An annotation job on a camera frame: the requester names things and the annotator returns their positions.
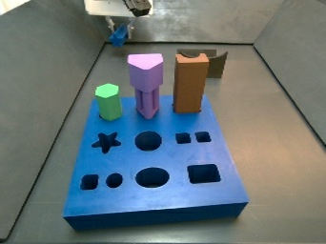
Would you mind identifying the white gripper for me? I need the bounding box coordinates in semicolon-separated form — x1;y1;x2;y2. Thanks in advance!
85;0;153;33

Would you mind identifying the purple pentagon peg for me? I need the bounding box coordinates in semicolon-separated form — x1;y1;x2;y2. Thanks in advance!
127;53;164;119

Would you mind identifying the black curved fixture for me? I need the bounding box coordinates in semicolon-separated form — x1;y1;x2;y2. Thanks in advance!
177;49;229;78

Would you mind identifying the blue shape-sorter block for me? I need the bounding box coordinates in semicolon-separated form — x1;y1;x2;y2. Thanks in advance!
63;95;249;230

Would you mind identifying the blue star peg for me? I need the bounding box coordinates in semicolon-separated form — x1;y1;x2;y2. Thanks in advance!
110;24;129;47

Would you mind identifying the green hexagonal peg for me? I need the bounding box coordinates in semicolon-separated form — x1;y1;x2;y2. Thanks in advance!
95;83;123;121

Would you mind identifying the brown notched peg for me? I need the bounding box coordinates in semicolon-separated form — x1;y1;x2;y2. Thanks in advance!
174;53;209;113

